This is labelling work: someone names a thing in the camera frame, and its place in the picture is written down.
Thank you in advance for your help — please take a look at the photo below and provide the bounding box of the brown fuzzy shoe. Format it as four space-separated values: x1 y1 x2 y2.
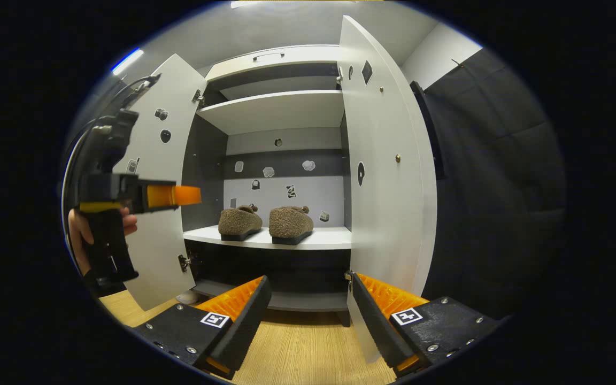
218 205 263 241
269 206 314 245

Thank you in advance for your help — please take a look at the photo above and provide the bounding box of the white cabinet door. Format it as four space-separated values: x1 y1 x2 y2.
337 15 445 364
113 53 208 312

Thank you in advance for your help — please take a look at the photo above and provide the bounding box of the white shoe cabinet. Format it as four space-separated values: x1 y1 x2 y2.
182 44 352 328

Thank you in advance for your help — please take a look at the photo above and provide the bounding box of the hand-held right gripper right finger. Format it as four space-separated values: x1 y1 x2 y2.
352 274 501 378

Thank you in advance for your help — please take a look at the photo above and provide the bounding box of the black backdrop cloth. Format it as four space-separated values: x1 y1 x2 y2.
402 47 568 321

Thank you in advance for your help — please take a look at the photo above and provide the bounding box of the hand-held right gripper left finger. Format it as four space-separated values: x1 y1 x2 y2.
133 276 272 381

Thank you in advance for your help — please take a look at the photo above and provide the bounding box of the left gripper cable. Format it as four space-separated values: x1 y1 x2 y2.
65 74 161 161

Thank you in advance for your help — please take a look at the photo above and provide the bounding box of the narrow ceiling light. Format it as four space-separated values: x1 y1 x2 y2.
111 48 144 75

